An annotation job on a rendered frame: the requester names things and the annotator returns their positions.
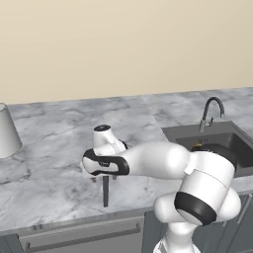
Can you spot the grey curved tap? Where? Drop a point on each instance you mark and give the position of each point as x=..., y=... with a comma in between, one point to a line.
x=207, y=113

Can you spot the small yellow object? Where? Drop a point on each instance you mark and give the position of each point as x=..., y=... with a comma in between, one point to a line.
x=197, y=144

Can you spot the grey sink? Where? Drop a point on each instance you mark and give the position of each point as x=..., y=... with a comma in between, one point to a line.
x=240, y=145

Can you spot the white cup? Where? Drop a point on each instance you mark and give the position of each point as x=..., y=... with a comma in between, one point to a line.
x=7, y=135

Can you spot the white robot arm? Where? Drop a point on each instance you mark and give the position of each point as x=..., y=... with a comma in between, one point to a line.
x=164, y=161

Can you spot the grey dishwasher front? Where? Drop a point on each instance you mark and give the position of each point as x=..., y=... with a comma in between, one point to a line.
x=82, y=237

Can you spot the dark grey cupboard door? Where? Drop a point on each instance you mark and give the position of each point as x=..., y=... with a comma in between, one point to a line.
x=8, y=244
x=242, y=234
x=150, y=230

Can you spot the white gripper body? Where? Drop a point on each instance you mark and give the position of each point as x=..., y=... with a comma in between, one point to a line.
x=87, y=174

